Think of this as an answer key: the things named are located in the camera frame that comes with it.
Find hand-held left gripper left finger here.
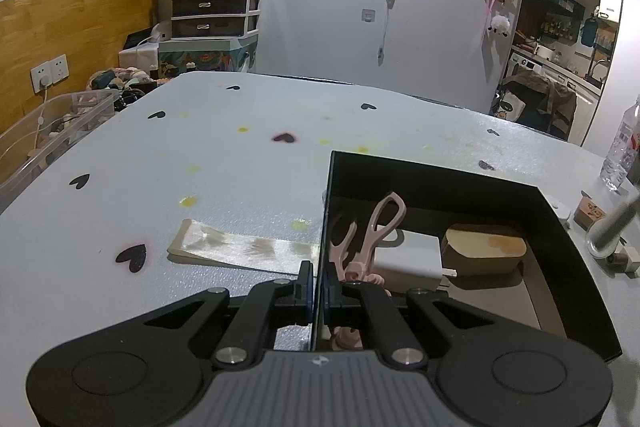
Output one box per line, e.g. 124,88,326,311
142,261,317,369

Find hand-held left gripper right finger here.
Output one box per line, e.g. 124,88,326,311
320,264,493,367

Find pink scissors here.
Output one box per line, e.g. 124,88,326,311
327,192,407,352

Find white power adapter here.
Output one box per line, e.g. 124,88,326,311
374,229,459,293

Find beige wooden piece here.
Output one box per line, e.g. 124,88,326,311
441,223,529,277

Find black box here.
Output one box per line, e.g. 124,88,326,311
310,151,623,363

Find white round device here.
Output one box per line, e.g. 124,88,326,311
544,195,574,229

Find carved wooden block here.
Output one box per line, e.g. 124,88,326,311
573,196,609,231

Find brown wooden block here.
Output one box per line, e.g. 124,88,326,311
605,249,640,279

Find shiny tape strip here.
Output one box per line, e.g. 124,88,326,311
166,218,321,278

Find painted cabinet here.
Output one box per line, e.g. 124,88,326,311
157,36,260,76

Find pile of plush toys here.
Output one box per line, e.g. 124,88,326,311
87,66,174,108

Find chair with draped clothes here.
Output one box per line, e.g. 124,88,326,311
492,69,579,140

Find white appliance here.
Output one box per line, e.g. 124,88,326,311
118,21,174,80

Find white washing machine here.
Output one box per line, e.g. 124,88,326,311
504,49,546,80

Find plastic drawer unit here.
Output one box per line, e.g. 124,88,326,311
169,0,264,40

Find clear storage bin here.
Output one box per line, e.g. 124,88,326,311
0,89,121,213

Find hanging plush sheep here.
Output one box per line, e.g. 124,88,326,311
487,12,511,39

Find clear plastic water bottle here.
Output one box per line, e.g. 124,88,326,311
599,94,640,193

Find hanging grey cord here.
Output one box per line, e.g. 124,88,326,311
377,0,401,68

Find white wall outlet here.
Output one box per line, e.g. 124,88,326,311
29,53,69,91

